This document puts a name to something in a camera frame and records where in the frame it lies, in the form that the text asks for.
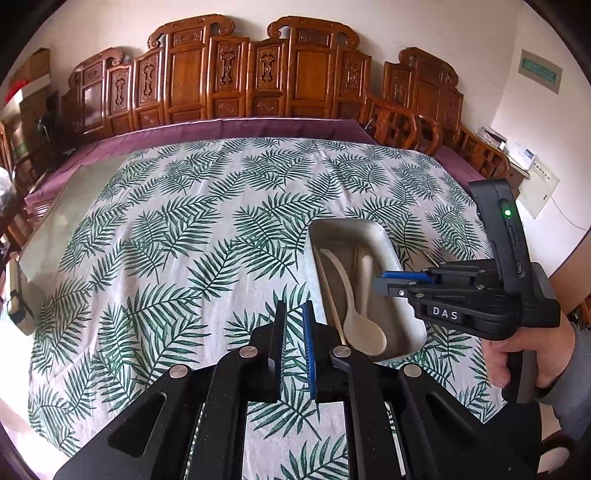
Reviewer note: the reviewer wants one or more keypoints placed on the person's dark clothing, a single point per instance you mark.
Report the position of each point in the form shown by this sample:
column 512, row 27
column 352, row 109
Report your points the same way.
column 531, row 443

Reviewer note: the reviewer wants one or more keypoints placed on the leaf print tablecloth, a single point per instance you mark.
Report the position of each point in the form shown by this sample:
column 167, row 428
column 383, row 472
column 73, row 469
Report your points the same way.
column 184, row 277

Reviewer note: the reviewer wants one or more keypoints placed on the person's right forearm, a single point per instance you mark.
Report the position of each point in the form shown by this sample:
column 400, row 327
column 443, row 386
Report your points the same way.
column 575, row 360

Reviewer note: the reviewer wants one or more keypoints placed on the brown cardboard box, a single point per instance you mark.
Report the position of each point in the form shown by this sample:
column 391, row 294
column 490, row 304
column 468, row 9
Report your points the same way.
column 32, row 64

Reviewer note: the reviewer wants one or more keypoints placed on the purple armchair cushion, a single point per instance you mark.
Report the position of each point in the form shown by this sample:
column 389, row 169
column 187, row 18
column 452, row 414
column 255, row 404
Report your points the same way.
column 455, row 162

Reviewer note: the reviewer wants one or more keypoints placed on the purple sofa cushion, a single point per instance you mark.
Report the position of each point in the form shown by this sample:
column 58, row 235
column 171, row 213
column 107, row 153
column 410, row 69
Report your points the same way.
column 69, row 166

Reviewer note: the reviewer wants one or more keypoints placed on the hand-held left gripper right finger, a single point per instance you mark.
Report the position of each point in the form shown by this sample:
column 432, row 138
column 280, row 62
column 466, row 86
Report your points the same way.
column 310, row 350

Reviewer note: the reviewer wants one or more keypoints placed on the wooden chopstick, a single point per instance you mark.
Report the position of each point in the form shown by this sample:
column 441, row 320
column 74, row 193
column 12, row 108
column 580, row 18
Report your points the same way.
column 330, row 300

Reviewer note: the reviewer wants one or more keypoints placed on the white box with blue print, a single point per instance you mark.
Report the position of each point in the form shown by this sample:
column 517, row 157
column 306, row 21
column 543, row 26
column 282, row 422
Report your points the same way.
column 524, row 157

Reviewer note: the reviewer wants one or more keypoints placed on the rectangular metal tray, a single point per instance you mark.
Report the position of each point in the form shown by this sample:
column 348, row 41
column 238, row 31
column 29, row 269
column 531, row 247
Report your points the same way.
column 339, row 233

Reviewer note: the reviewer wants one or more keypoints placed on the wooden chair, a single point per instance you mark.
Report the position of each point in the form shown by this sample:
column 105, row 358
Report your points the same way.
column 14, row 157

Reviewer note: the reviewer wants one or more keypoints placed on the white wall panel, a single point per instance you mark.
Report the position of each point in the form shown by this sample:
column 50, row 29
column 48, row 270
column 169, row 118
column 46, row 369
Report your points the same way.
column 538, row 187

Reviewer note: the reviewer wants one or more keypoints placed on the clear plastic bag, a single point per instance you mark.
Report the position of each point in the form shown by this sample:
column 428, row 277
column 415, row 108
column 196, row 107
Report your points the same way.
column 7, row 191

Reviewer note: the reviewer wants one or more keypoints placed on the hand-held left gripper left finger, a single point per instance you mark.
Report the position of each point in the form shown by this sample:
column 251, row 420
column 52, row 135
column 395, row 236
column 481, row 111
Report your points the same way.
column 277, row 350

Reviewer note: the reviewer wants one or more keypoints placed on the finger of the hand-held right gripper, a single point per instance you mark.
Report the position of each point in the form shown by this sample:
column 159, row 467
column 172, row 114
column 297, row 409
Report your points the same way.
column 406, row 276
column 392, row 288

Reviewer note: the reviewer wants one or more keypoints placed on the person's right hand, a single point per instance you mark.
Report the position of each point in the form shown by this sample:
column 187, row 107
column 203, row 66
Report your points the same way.
column 531, row 355

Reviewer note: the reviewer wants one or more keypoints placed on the carved wooden sofa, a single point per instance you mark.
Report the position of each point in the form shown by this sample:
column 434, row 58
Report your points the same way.
column 189, row 69

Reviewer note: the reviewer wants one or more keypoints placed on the wooden side table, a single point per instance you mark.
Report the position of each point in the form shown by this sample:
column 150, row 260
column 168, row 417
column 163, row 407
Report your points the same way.
column 519, row 173

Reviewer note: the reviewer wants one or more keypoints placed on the carved wooden armchair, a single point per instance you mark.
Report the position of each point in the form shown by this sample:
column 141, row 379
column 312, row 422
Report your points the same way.
column 425, row 92

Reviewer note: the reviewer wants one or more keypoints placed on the grey wall box green label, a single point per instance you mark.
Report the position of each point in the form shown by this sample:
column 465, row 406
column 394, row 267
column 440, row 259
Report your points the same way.
column 540, row 71

